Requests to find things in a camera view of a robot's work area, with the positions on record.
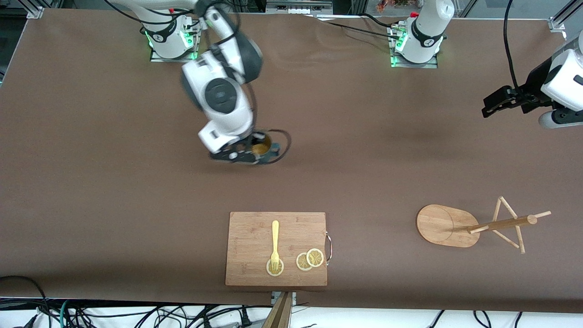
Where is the wooden beam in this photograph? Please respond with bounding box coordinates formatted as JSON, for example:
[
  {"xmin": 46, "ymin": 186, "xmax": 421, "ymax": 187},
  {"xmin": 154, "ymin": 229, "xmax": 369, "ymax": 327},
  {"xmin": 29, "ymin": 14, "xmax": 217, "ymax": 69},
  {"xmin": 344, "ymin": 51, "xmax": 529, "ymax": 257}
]
[{"xmin": 262, "ymin": 292, "xmax": 293, "ymax": 328}]

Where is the thick black looped cable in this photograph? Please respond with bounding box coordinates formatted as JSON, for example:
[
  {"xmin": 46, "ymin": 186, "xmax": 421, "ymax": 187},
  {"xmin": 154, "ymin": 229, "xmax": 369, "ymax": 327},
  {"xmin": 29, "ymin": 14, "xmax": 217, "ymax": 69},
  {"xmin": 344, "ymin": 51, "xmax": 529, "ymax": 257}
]
[{"xmin": 0, "ymin": 276, "xmax": 48, "ymax": 319}]

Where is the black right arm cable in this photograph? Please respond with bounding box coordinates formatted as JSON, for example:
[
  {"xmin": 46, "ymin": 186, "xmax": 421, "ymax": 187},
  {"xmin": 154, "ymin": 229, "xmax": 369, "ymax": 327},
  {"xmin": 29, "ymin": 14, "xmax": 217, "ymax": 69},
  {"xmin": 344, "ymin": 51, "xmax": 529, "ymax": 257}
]
[{"xmin": 105, "ymin": 0, "xmax": 292, "ymax": 164}]

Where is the teal mug with yellow inside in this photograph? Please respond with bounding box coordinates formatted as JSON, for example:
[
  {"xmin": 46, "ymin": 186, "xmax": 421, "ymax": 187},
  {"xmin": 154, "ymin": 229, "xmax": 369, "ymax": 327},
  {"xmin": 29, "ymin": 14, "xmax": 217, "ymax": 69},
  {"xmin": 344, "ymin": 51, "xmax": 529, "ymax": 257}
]
[{"xmin": 250, "ymin": 133, "xmax": 281, "ymax": 164}]

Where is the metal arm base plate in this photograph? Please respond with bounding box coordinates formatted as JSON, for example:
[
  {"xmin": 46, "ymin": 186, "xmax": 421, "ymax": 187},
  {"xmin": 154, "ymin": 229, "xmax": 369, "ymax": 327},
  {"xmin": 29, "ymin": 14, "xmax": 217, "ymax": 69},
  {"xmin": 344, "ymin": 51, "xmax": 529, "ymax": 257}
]
[
  {"xmin": 390, "ymin": 25, "xmax": 439, "ymax": 69},
  {"xmin": 150, "ymin": 20, "xmax": 200, "ymax": 63}
]

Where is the yellow plastic fork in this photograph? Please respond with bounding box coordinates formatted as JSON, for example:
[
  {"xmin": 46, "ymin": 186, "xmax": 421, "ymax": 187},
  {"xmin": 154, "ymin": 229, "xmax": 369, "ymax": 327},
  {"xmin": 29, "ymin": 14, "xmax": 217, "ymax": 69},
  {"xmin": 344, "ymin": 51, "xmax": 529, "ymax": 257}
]
[{"xmin": 271, "ymin": 220, "xmax": 280, "ymax": 273}]

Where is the black cable to arm base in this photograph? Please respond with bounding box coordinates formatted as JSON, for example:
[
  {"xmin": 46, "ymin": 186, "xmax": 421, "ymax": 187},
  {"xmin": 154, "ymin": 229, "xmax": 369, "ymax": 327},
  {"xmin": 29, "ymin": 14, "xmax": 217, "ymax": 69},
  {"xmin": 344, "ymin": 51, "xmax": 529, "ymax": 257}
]
[{"xmin": 314, "ymin": 13, "xmax": 406, "ymax": 41}]

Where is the wooden cutting board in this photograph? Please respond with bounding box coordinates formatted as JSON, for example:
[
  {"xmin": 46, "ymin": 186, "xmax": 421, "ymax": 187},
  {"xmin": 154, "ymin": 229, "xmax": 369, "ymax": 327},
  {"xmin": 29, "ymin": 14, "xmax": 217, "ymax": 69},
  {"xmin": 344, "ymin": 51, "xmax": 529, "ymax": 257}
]
[{"xmin": 225, "ymin": 211, "xmax": 333, "ymax": 287}]

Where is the wooden mug rack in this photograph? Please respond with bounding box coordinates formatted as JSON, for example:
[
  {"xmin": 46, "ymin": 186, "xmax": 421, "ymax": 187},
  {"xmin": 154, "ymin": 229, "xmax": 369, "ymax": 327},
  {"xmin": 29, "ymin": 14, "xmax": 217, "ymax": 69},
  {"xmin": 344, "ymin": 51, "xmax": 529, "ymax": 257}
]
[{"xmin": 416, "ymin": 196, "xmax": 552, "ymax": 255}]

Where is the white power strip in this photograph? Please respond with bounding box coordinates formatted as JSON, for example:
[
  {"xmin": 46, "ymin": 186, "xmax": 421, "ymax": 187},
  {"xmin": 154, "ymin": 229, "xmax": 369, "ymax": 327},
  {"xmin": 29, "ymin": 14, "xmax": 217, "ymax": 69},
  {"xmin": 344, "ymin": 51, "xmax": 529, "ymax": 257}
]
[{"xmin": 266, "ymin": 0, "xmax": 333, "ymax": 13}]

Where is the brown table cover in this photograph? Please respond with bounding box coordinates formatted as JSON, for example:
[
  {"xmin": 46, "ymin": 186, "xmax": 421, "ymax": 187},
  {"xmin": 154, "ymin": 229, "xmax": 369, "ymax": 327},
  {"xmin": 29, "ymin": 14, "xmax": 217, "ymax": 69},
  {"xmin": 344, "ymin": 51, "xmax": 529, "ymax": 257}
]
[{"xmin": 0, "ymin": 8, "xmax": 583, "ymax": 314}]

